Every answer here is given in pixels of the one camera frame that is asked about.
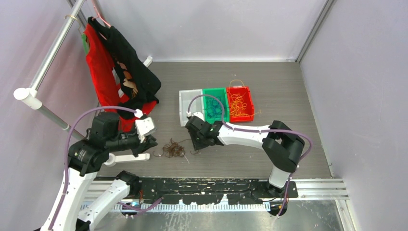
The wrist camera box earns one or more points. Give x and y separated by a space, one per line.
196 114
144 128

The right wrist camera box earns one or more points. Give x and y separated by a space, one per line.
196 114

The green hanger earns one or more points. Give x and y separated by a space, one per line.
85 43

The red plastic bin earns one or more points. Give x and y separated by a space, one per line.
241 106

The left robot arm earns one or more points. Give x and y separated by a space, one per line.
84 160

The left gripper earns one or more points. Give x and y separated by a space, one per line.
149 141

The green plastic bin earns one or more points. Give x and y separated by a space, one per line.
212 108

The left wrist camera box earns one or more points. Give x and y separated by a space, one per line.
144 128

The black shirt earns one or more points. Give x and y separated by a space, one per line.
137 81

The white plastic bin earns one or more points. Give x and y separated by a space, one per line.
185 98

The red shirt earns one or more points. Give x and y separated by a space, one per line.
101 68

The metal clothes rack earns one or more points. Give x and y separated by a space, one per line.
29 95

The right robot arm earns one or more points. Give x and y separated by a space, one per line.
283 146

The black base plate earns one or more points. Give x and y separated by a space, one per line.
205 191

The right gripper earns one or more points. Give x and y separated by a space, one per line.
197 145

